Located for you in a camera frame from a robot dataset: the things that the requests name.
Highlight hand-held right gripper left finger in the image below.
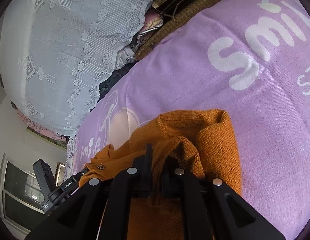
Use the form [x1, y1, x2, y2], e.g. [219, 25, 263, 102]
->
[26, 144, 153, 240]

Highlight purple printed blanket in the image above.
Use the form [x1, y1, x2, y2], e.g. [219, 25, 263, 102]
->
[66, 0, 310, 240]

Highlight white lace cloth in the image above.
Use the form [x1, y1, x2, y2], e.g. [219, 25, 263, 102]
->
[0, 0, 175, 137]

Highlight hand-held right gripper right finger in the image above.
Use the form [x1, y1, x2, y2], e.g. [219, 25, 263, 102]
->
[161, 156, 286, 240]

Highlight pink striped cloth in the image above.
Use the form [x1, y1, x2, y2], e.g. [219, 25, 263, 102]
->
[115, 10, 165, 70]

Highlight pink floral cloth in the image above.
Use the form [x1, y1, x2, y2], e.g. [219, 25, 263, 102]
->
[10, 100, 70, 140]

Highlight orange knitted cat cardigan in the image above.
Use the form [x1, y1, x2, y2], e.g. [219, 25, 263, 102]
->
[79, 109, 243, 240]

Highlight floral bed sheet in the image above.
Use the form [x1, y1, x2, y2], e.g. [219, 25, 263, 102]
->
[65, 135, 79, 175]

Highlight window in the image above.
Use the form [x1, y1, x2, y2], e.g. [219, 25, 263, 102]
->
[0, 153, 49, 229]

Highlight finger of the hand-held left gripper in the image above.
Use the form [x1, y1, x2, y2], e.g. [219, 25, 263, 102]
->
[32, 159, 57, 198]

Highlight brown woven mat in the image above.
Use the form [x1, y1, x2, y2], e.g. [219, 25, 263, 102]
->
[135, 0, 278, 62]

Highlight dark cloth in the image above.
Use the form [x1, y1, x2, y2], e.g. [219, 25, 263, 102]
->
[99, 65, 135, 103]

